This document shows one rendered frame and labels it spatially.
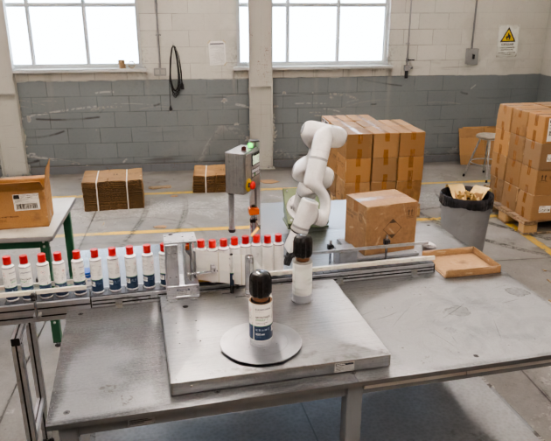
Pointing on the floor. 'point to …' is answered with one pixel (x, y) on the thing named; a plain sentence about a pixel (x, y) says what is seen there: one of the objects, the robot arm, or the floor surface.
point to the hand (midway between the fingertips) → (287, 261)
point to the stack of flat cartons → (113, 189)
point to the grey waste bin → (466, 225)
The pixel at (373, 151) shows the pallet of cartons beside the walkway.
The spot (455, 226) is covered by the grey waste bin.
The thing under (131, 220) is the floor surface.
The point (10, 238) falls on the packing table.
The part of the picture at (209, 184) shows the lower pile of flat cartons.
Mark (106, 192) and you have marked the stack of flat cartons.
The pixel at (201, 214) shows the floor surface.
